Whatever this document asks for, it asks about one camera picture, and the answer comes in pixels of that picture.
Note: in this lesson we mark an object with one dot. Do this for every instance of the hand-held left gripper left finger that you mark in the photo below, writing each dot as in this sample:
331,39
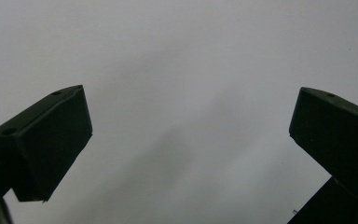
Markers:
46,143

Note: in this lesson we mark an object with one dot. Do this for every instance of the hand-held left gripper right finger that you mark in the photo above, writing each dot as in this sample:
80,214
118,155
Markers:
338,137

